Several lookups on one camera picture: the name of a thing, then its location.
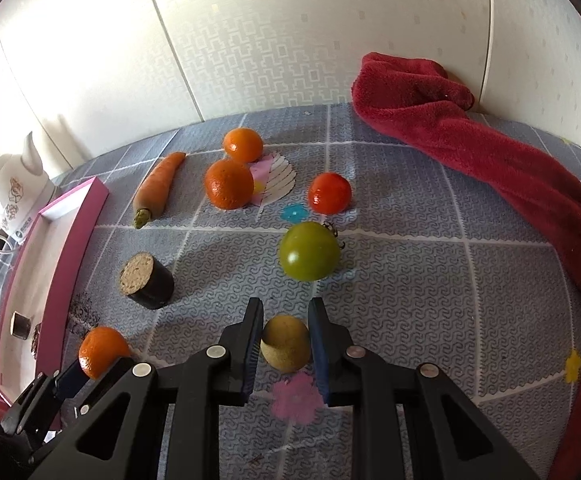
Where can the green tomato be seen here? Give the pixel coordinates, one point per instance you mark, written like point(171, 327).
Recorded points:
point(308, 252)

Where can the pink shallow box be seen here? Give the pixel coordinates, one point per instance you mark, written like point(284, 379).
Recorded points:
point(78, 240)

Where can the grey patterned table cover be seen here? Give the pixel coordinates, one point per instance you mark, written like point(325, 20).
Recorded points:
point(420, 285)

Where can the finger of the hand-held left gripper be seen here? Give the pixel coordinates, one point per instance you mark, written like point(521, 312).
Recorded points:
point(83, 402)
point(70, 377)

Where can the orange tangerine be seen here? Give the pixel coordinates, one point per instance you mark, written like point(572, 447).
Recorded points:
point(101, 350)
point(228, 185)
point(243, 145)

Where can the dark eggplant piece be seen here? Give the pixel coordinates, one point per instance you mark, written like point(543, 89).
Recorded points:
point(155, 282)

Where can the red fleece towel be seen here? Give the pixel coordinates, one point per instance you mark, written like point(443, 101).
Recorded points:
point(470, 150)

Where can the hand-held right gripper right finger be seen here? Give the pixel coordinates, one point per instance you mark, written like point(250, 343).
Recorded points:
point(319, 355)

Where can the orange carrot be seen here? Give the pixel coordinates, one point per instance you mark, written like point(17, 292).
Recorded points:
point(158, 185)

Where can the white floral kettle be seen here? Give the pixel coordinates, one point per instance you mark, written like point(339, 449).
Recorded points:
point(13, 185)

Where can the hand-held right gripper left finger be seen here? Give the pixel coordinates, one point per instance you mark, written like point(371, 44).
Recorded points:
point(253, 355)

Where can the red tomato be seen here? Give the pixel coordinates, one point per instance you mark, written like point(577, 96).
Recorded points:
point(329, 192)

